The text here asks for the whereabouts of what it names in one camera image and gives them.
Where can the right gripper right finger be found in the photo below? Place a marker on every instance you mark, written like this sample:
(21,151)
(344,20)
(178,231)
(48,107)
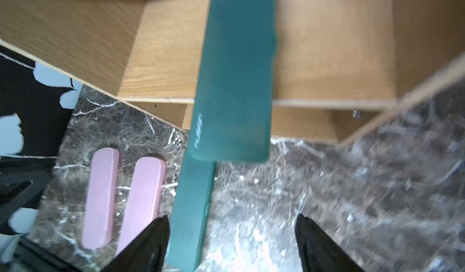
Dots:
(318,252)

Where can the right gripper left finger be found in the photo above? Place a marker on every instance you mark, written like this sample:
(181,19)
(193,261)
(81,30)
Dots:
(146,253)

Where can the pink pencil case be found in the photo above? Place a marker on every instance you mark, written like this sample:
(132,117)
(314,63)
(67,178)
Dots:
(100,200)
(143,199)

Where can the dark green pencil case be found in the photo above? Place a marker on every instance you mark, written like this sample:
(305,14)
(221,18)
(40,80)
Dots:
(189,218)
(232,110)

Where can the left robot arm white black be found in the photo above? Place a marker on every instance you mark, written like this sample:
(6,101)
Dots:
(23,181)

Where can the wooden three-tier shelf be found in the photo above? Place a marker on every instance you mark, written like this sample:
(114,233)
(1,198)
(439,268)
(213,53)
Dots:
(343,67)

